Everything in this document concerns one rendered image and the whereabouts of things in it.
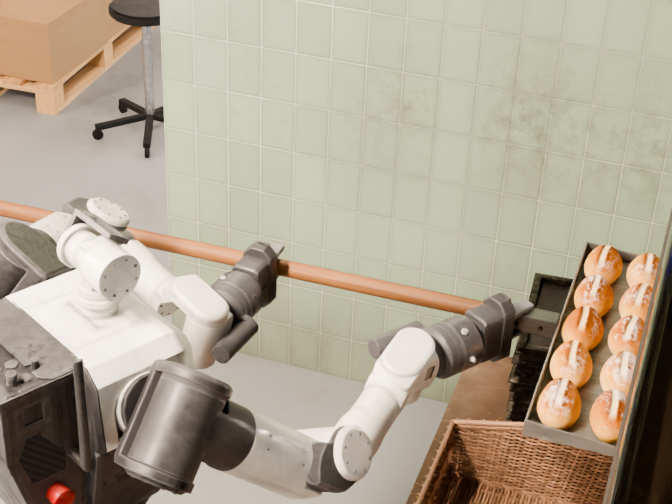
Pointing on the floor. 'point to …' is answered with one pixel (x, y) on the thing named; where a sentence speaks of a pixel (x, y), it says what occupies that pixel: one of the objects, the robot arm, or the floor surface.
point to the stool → (123, 12)
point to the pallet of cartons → (58, 47)
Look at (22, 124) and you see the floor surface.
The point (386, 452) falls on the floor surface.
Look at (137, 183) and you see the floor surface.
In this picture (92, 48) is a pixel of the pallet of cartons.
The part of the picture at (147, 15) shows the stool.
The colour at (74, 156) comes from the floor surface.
